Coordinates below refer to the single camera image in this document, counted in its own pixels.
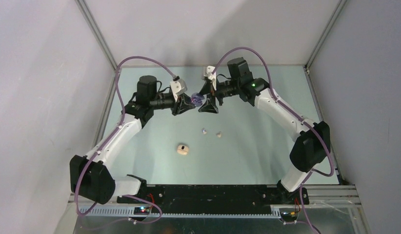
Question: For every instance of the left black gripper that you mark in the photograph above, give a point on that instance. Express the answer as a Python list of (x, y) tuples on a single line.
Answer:
[(181, 105)]

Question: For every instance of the beige earbud charging case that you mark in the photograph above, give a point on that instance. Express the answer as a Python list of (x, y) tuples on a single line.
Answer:
[(183, 149)]

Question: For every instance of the aluminium frame rail front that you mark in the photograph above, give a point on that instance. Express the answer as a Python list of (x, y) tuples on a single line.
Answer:
[(320, 196)]

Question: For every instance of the left controller board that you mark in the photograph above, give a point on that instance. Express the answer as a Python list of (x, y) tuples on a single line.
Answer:
[(142, 210)]

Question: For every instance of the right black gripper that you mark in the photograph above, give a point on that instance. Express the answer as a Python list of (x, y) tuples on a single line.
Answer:
[(210, 105)]

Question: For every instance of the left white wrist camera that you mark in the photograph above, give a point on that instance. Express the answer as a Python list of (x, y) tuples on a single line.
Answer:
[(178, 87)]

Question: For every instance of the controller board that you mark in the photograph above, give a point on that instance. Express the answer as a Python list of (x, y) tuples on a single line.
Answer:
[(142, 210), (290, 215)]

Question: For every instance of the purple earbud charging case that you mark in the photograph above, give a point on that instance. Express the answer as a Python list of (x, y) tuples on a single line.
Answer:
[(197, 99)]

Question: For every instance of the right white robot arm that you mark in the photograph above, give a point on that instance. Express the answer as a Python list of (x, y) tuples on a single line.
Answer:
[(312, 142)]

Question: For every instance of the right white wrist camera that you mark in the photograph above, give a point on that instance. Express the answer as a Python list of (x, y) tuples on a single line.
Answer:
[(209, 74)]

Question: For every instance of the right controller board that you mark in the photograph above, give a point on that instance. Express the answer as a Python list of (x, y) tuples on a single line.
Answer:
[(290, 215)]

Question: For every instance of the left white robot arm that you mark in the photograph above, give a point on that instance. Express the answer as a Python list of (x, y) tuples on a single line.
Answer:
[(90, 174)]

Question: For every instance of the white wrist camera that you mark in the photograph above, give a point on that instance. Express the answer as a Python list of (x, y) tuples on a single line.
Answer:
[(209, 74), (178, 87)]

